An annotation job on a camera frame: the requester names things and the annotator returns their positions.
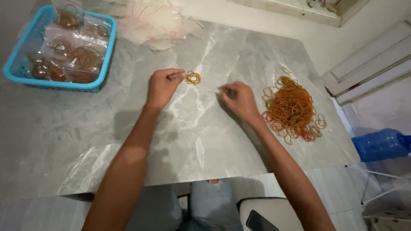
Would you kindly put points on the person's left hand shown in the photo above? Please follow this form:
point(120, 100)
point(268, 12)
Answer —
point(162, 89)

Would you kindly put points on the person's right hand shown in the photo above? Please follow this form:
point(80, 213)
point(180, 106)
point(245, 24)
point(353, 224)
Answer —
point(240, 99)

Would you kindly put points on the person's right fingers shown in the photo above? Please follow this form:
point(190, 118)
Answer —
point(226, 91)

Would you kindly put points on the small bunch of rubber bands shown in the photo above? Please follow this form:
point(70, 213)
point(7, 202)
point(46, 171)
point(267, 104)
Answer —
point(193, 78)

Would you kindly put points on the heap of loose rubber bands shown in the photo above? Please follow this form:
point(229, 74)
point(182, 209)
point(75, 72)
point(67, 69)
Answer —
point(290, 107)

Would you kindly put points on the pile of empty clear bags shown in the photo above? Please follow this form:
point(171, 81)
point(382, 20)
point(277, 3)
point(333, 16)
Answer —
point(157, 22)

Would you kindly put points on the white shelf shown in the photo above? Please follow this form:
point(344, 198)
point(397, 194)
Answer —
point(295, 8)

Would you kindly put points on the person's blue jeans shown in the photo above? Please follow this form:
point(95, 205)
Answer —
point(192, 208)

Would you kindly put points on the white stool seat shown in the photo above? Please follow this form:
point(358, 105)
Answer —
point(276, 211)

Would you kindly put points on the black phone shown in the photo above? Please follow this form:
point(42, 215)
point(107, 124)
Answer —
point(260, 222)

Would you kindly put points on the filled bags of rubber bands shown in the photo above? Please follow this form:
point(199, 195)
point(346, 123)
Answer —
point(69, 51)

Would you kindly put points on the blue water jug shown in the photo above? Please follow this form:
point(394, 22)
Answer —
point(380, 144)

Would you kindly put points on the white metal stand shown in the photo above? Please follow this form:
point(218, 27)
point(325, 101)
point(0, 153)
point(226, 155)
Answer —
point(379, 186)

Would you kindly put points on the blue plastic basket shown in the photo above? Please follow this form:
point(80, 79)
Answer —
point(22, 61)

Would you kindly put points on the white door frame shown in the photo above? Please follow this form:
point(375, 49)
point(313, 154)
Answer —
point(369, 64)

